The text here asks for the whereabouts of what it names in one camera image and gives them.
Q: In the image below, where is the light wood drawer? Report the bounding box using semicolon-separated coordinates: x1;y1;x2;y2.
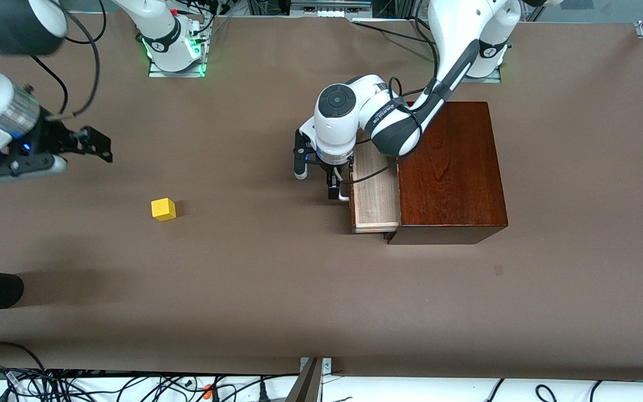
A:
348;130;401;234

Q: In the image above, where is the yellow block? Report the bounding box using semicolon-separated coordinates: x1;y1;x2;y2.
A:
151;198;177;222

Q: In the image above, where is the dark brown wooden cabinet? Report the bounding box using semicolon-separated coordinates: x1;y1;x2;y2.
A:
384;101;509;245

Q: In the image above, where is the dark slanted bar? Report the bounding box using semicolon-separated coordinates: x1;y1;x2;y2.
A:
285;357;323;402

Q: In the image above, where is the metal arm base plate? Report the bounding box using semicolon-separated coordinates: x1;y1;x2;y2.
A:
463;67;503;84
148;56;208;79

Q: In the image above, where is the small metal bracket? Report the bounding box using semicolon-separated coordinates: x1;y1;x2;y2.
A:
299;357;332;374

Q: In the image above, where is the curved black cable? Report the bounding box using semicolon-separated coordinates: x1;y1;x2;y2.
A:
0;342;47;374

